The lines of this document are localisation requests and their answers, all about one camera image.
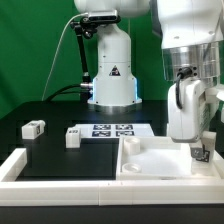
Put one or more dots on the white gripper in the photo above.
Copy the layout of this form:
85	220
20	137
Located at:
190	114

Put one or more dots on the white square tabletop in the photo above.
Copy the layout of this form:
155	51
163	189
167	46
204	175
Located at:
159	158

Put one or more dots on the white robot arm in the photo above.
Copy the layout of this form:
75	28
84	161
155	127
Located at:
192	40

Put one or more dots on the white apriltag base sheet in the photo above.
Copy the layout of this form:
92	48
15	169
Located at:
111	130

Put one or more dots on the white U-shaped obstacle fence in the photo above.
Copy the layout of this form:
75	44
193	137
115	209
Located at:
102	193

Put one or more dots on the grey mounted camera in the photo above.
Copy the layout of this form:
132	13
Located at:
102	17

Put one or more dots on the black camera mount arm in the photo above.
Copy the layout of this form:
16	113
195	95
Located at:
81	50

